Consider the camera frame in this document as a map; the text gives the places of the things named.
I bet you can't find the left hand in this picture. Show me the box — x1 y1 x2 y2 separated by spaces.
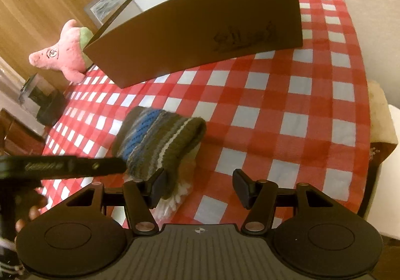
15 189 48 233

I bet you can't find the brown wooden canister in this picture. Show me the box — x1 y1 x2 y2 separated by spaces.
1 109 45 156

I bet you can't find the glass jar with dark contents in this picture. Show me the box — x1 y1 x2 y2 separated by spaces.
18 73 67 127

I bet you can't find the red white checkered tablecloth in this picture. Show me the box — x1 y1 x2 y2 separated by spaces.
43 0 370 225

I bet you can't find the pink star plush toy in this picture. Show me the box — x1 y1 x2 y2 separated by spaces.
28 19 94 84

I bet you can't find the brown cardboard box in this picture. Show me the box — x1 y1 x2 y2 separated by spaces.
84 0 303 88

